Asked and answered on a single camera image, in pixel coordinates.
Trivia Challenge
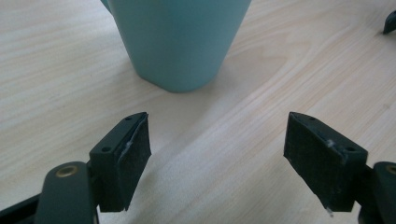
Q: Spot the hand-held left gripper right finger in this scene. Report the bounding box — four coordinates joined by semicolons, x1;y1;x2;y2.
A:
282;111;369;218

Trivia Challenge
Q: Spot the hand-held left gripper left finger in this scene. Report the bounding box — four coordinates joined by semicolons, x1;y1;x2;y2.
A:
89;111;153;213

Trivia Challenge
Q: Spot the teal plastic cup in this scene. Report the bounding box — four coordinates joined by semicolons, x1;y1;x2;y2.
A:
99;0;253;93

